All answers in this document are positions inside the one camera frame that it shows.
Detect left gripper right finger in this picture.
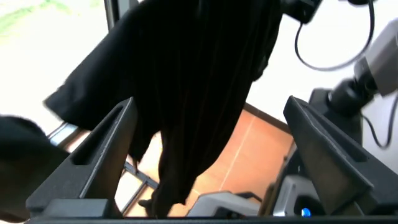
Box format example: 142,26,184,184
283,95,398,217

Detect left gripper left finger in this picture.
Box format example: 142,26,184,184
25,96,138,218

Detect black shorts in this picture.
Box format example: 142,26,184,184
0,114,71,223

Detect black garment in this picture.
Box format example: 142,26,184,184
43,0,284,218

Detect black clothes rack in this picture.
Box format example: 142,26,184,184
46,123,160,215

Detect black cable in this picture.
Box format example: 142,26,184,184
294,0,376,72
362,93,398,149

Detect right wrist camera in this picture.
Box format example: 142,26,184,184
280,0,323,25

